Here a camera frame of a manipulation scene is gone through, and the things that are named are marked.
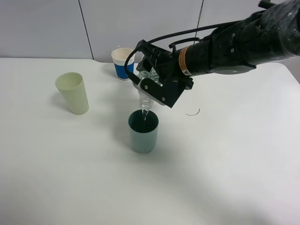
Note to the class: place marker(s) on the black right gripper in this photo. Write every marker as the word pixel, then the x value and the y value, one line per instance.
pixel 165 63

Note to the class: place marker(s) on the clear plastic water bottle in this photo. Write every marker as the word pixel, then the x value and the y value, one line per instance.
pixel 146 101

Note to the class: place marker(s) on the teal plastic cup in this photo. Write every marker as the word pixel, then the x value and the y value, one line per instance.
pixel 143 133

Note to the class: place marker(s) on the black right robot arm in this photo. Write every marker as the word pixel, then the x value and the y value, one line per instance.
pixel 265 36

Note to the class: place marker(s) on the blue sleeved paper cup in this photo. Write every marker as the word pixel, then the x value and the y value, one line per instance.
pixel 119 56

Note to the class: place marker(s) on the pale green plastic cup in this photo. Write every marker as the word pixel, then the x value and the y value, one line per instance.
pixel 71 87

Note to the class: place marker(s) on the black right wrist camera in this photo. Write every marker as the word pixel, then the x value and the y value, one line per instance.
pixel 168 94

